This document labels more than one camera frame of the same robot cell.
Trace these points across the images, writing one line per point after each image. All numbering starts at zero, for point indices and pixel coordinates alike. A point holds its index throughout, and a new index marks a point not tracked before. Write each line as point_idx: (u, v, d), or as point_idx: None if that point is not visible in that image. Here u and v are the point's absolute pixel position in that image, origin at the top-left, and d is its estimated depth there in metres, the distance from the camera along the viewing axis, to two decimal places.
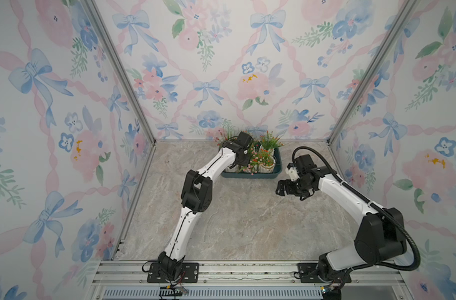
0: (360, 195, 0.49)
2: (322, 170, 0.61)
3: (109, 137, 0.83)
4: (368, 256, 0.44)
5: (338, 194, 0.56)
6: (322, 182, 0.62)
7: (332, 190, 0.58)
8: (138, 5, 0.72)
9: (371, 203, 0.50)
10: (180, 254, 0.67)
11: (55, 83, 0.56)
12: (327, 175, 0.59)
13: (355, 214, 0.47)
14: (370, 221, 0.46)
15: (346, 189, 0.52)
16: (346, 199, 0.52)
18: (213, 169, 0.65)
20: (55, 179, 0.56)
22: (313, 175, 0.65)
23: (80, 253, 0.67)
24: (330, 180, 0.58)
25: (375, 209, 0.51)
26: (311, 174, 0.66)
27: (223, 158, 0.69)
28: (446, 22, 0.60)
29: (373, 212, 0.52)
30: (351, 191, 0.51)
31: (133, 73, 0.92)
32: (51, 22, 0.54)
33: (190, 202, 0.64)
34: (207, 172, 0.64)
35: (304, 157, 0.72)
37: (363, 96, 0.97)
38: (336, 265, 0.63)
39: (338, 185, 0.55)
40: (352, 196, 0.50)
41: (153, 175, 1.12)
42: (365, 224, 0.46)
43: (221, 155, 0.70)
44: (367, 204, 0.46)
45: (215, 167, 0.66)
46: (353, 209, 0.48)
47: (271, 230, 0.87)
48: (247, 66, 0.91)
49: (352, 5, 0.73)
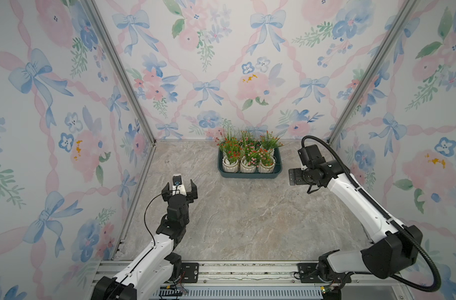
0: (378, 209, 0.45)
2: (334, 167, 0.54)
3: (109, 138, 0.83)
4: (377, 271, 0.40)
5: (353, 202, 0.49)
6: (334, 183, 0.54)
7: (345, 195, 0.52)
8: (138, 5, 0.72)
9: (392, 220, 0.47)
10: (170, 272, 0.64)
11: (55, 82, 0.56)
12: (340, 175, 0.52)
13: (370, 229, 0.44)
14: (388, 241, 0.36)
15: (363, 198, 0.47)
16: (360, 209, 0.47)
18: (140, 268, 0.48)
20: (55, 179, 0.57)
22: (323, 172, 0.56)
23: (80, 253, 0.67)
24: (343, 185, 0.52)
25: (396, 227, 0.46)
26: (320, 170, 0.57)
27: (155, 251, 0.54)
28: (446, 22, 0.60)
29: (393, 230, 0.47)
30: (368, 201, 0.47)
31: (133, 73, 0.92)
32: (51, 22, 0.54)
33: None
34: (130, 277, 0.45)
35: (310, 149, 0.63)
37: (363, 96, 0.97)
38: (337, 266, 0.63)
39: (354, 192, 0.49)
40: (368, 207, 0.45)
41: (153, 175, 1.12)
42: (381, 243, 0.43)
43: (153, 246, 0.55)
44: (386, 220, 0.48)
45: (143, 266, 0.49)
46: (369, 223, 0.43)
47: (271, 230, 0.87)
48: (247, 66, 0.91)
49: (352, 5, 0.73)
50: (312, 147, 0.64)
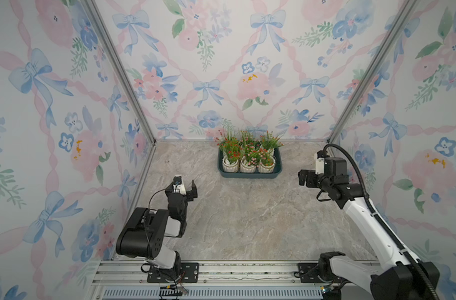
0: (391, 237, 0.42)
2: (353, 189, 0.53)
3: (109, 137, 0.83)
4: None
5: (365, 225, 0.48)
6: (349, 205, 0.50)
7: (360, 219, 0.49)
8: (138, 5, 0.72)
9: (405, 251, 0.44)
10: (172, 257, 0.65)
11: (54, 82, 0.56)
12: (357, 198, 0.51)
13: (380, 256, 0.42)
14: (397, 272, 0.40)
15: (377, 224, 0.45)
16: (372, 235, 0.47)
18: None
20: (55, 179, 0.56)
22: (341, 192, 0.57)
23: (80, 253, 0.67)
24: (358, 207, 0.51)
25: (408, 259, 0.44)
26: (338, 190, 0.57)
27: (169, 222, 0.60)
28: (446, 22, 0.60)
29: (405, 262, 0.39)
30: (382, 229, 0.44)
31: (133, 73, 0.92)
32: (51, 22, 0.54)
33: (133, 242, 0.46)
34: None
35: (338, 164, 0.61)
37: (363, 96, 0.97)
38: (338, 270, 0.62)
39: (368, 217, 0.48)
40: (381, 234, 0.44)
41: (153, 175, 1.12)
42: (390, 274, 0.40)
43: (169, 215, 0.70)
44: (400, 250, 0.40)
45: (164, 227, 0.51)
46: (380, 250, 0.42)
47: (271, 230, 0.87)
48: (247, 66, 0.91)
49: (352, 5, 0.73)
50: (340, 162, 0.61)
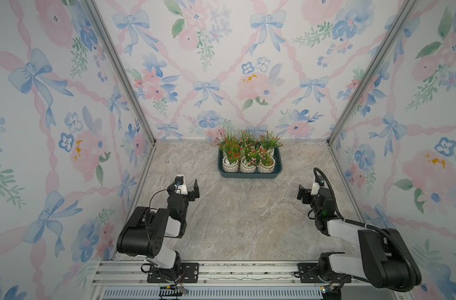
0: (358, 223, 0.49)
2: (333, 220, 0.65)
3: (109, 137, 0.83)
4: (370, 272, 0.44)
5: (342, 228, 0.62)
6: (329, 227, 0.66)
7: (338, 228, 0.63)
8: (138, 5, 0.72)
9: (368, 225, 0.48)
10: (172, 257, 0.65)
11: (55, 82, 0.56)
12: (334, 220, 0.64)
13: None
14: (366, 234, 0.46)
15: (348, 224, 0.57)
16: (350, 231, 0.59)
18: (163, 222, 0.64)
20: (55, 179, 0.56)
22: (323, 225, 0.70)
23: (80, 253, 0.67)
24: (333, 221, 0.65)
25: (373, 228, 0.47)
26: (322, 222, 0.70)
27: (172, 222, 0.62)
28: (446, 22, 0.60)
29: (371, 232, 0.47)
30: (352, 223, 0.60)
31: (133, 73, 0.92)
32: (51, 22, 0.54)
33: (132, 240, 0.46)
34: None
35: (326, 204, 0.74)
37: (363, 96, 0.97)
38: (338, 267, 0.63)
39: (342, 222, 0.60)
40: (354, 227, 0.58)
41: (153, 175, 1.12)
42: (363, 238, 0.47)
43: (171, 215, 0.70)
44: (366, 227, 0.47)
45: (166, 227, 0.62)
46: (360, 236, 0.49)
47: (271, 230, 0.87)
48: (247, 66, 0.91)
49: (352, 5, 0.73)
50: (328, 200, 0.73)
